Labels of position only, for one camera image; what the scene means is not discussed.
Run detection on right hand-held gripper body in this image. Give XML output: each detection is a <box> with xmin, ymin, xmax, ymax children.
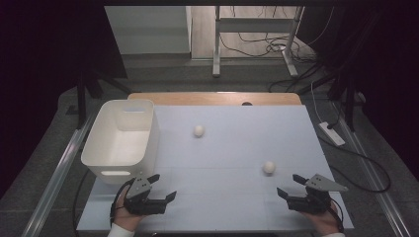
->
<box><xmin>286</xmin><ymin>173</ymin><xmax>349</xmax><ymax>216</ymax></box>

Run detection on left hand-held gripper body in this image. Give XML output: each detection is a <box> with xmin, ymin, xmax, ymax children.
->
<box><xmin>123</xmin><ymin>177</ymin><xmax>168</xmax><ymax>216</ymax></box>

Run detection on white plastic bin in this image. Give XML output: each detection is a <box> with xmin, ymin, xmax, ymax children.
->
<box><xmin>80</xmin><ymin>99</ymin><xmax>161</xmax><ymax>186</ymax></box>

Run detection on person's right hand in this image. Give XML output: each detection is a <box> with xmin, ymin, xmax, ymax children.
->
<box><xmin>300</xmin><ymin>201</ymin><xmax>344</xmax><ymax>235</ymax></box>

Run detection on person's left hand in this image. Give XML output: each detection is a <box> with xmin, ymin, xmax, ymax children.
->
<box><xmin>113</xmin><ymin>192</ymin><xmax>146</xmax><ymax>231</ymax></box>

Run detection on white power strip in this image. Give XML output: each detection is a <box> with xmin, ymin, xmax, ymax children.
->
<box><xmin>317</xmin><ymin>121</ymin><xmax>346</xmax><ymax>147</ymax></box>

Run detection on white table cover board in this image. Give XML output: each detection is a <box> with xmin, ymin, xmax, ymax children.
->
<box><xmin>76</xmin><ymin>104</ymin><xmax>355</xmax><ymax>233</ymax></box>

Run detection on black stand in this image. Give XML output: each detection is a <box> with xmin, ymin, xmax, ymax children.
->
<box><xmin>305</xmin><ymin>6</ymin><xmax>367</xmax><ymax>132</ymax></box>
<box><xmin>67</xmin><ymin>70</ymin><xmax>132</xmax><ymax>129</ymax></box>

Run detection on dark curtain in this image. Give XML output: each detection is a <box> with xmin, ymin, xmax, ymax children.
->
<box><xmin>295</xmin><ymin>5</ymin><xmax>419</xmax><ymax>181</ymax></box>
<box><xmin>0</xmin><ymin>0</ymin><xmax>127</xmax><ymax>198</ymax></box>

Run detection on white cabinet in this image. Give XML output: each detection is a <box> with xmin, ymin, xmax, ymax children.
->
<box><xmin>104</xmin><ymin>5</ymin><xmax>193</xmax><ymax>55</ymax></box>

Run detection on left hand-held gripper black cable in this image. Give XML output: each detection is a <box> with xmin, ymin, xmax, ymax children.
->
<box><xmin>109</xmin><ymin>177</ymin><xmax>136</xmax><ymax>228</ymax></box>

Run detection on hand-held gripper black cable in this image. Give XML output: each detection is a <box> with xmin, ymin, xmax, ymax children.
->
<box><xmin>109</xmin><ymin>177</ymin><xmax>136</xmax><ymax>228</ymax></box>
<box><xmin>327</xmin><ymin>197</ymin><xmax>345</xmax><ymax>233</ymax></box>

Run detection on right hand-held gripper black cable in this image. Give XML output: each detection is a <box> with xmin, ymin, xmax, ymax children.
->
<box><xmin>327</xmin><ymin>197</ymin><xmax>345</xmax><ymax>233</ymax></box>

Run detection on thin white cable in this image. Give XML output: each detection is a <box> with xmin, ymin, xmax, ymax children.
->
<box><xmin>310</xmin><ymin>80</ymin><xmax>323</xmax><ymax>124</ymax></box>

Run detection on aluminium rail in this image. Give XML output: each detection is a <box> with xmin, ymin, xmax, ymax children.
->
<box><xmin>330</xmin><ymin>102</ymin><xmax>413</xmax><ymax>237</ymax></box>
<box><xmin>21</xmin><ymin>112</ymin><xmax>97</xmax><ymax>237</ymax></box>

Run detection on looped black floor cable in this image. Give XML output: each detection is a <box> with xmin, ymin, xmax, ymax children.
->
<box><xmin>317</xmin><ymin>134</ymin><xmax>392</xmax><ymax>194</ymax></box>

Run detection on black floor cables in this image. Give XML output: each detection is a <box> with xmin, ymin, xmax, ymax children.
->
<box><xmin>268</xmin><ymin>62</ymin><xmax>334</xmax><ymax>94</ymax></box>

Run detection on tangle of floor cables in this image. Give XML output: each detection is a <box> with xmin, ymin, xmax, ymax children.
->
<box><xmin>218</xmin><ymin>6</ymin><xmax>317</xmax><ymax>62</ymax></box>

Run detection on white metal stand frame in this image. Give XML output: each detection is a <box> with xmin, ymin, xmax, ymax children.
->
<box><xmin>211</xmin><ymin>5</ymin><xmax>305</xmax><ymax>79</ymax></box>

